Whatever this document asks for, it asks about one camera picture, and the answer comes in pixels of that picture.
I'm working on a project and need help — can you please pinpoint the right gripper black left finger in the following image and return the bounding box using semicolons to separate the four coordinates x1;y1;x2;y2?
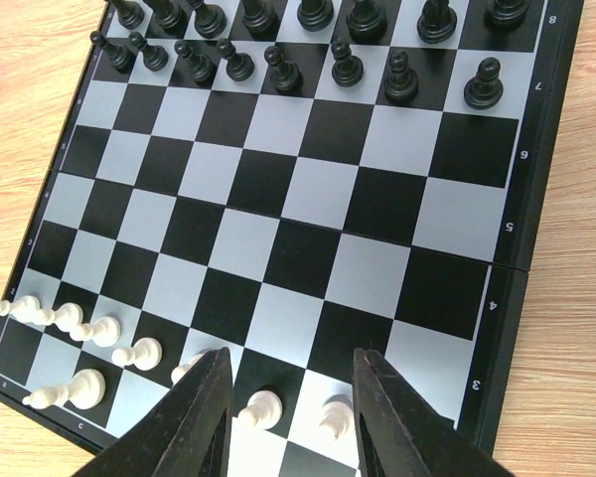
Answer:
81;347;233;477

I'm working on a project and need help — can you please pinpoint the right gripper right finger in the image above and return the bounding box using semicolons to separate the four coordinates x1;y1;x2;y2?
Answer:
353;349;512;477

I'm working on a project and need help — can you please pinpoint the white pawn on board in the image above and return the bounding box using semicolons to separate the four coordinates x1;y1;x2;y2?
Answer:
0;295;41;325

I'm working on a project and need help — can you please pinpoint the black white chessboard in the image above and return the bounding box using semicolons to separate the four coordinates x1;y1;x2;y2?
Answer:
0;1;583;476

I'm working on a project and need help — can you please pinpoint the white chess piece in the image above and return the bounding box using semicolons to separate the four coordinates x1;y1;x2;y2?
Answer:
22;369;106;409

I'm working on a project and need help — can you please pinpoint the white pawn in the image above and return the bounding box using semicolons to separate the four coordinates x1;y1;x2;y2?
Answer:
0;295;41;325
31;302;83;332

